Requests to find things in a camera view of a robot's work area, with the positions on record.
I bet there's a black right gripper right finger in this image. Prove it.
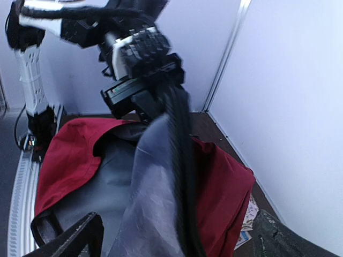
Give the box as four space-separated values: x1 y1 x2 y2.
251 210 335 257

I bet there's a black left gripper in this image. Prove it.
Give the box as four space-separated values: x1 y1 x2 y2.
100 52 188 124

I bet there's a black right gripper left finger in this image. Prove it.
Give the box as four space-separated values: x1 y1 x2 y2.
26 212 104 257

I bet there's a white dog cover book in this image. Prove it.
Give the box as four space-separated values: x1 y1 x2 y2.
234 195 259 250

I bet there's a red student backpack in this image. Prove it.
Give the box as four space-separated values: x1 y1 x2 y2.
31 116 255 256

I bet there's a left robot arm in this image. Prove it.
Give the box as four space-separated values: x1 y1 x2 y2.
5 1 198 256

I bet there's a front aluminium rail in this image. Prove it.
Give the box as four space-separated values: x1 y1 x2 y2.
6 104 66 257

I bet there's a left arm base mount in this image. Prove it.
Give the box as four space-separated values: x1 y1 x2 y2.
13 105 65 163

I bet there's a left aluminium frame post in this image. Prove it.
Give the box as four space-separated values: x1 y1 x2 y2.
202 0 251 112

